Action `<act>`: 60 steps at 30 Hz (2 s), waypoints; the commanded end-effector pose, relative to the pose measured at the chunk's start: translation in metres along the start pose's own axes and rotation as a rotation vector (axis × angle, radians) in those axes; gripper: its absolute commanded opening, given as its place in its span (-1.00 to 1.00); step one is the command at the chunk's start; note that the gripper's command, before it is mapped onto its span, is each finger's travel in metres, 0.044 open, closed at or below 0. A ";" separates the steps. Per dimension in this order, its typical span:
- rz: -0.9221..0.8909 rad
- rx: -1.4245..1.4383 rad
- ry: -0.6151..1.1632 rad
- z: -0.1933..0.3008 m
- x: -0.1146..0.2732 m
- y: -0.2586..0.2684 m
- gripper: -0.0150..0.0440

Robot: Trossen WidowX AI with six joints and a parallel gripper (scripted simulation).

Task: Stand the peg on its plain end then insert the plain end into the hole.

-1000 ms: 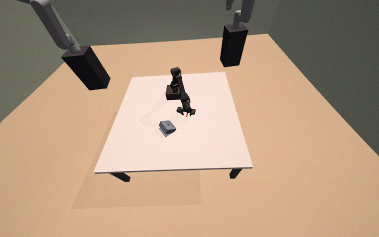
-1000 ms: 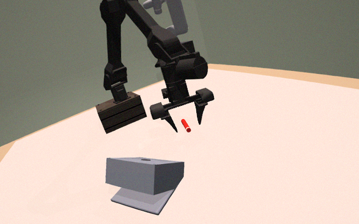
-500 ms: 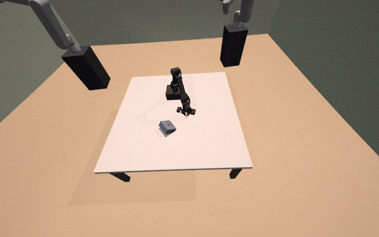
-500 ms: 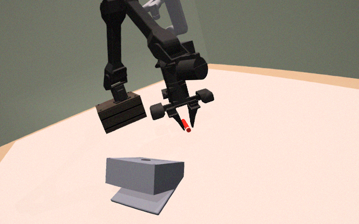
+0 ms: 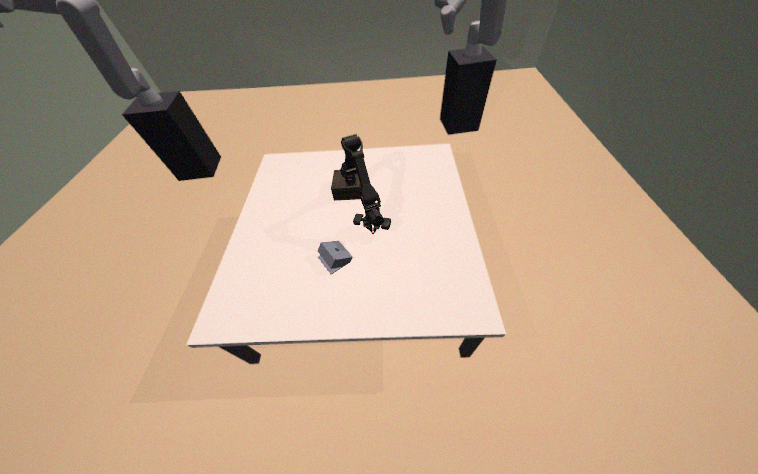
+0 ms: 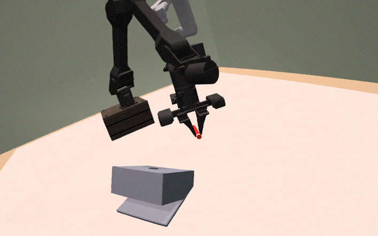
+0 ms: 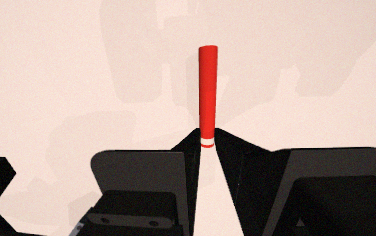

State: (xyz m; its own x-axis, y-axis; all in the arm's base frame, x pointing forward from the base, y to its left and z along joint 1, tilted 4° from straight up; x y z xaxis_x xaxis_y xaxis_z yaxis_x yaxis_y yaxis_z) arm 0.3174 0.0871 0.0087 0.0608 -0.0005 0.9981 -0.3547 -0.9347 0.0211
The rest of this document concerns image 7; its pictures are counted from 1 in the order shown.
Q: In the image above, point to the dark red peg with white band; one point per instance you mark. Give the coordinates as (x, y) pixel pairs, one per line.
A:
(208, 63)

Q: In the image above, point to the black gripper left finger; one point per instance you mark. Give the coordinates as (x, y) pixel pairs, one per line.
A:
(175, 170)

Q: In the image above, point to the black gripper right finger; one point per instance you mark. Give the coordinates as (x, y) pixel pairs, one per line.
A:
(259, 180)

